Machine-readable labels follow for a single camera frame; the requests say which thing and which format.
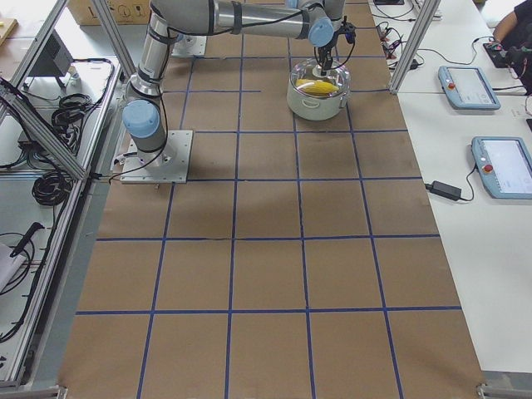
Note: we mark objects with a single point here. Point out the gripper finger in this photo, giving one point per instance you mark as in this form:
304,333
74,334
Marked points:
326,62

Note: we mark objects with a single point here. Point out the white cooking pot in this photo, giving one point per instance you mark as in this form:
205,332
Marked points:
315,109

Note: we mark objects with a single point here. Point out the teach pendant far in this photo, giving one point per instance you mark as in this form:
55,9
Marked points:
467,88

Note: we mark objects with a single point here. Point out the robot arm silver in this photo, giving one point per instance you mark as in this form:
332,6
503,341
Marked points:
320,22

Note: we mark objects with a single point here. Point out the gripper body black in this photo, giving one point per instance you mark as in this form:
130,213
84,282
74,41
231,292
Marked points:
324,51

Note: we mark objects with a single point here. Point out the cardboard box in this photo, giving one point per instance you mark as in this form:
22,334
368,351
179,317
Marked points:
125,12

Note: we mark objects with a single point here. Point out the person in black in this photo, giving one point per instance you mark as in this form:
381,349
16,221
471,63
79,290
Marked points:
513,33

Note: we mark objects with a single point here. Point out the yellow corn cob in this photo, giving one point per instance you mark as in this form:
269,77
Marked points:
316,87

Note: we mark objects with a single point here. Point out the black power adapter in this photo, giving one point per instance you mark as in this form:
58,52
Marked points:
444,190

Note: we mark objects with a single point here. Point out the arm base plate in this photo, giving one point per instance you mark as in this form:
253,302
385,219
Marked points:
189,46
171,165

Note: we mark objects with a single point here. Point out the glass pot lid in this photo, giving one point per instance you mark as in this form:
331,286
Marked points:
309,69

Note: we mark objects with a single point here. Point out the teach pendant near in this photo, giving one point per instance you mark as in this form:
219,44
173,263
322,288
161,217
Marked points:
504,165

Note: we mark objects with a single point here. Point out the aluminium frame post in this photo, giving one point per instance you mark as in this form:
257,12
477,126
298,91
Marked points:
413,42

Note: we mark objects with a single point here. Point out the teach pendant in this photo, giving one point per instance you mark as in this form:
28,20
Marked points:
467,88
504,165

